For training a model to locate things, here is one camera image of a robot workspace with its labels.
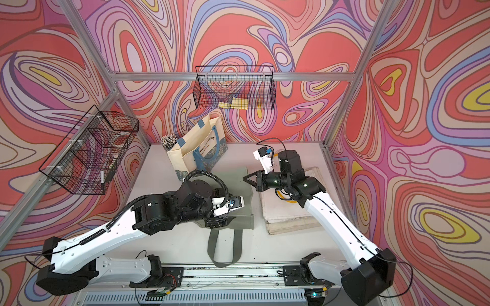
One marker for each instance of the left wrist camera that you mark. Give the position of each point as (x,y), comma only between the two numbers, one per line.
(232,204)

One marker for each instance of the clear cup of pencils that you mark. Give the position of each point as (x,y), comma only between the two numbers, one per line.
(168,141)

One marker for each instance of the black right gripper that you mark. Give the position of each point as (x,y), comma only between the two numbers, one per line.
(259,184)

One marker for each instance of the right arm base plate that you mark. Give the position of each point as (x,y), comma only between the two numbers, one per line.
(295,275)

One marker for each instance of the cream canvas bag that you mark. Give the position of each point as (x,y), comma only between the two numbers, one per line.
(277,227)

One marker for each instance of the black wire basket, wall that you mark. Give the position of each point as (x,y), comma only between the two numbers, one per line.
(98,141)
(216,85)

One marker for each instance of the black wire basket, left wall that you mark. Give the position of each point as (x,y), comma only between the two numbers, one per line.
(98,141)

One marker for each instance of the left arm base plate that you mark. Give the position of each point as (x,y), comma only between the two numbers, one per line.
(168,277)

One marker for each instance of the yellow sticky note pad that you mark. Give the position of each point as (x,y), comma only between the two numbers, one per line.
(239,103)

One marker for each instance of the green canvas bag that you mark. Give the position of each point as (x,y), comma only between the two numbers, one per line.
(237,214)

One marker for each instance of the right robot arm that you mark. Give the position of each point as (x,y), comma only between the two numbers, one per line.
(367,270)

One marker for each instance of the cream bag with blue handles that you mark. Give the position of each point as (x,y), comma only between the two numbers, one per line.
(200,149)

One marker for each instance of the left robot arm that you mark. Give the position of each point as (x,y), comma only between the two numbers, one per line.
(75,263)

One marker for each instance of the black wire basket, back wall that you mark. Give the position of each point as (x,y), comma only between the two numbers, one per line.
(216,85)

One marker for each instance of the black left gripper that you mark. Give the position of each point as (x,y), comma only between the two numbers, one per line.
(217,222)

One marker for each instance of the cream bag with yellow handles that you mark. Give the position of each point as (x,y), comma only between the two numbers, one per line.
(274,208)

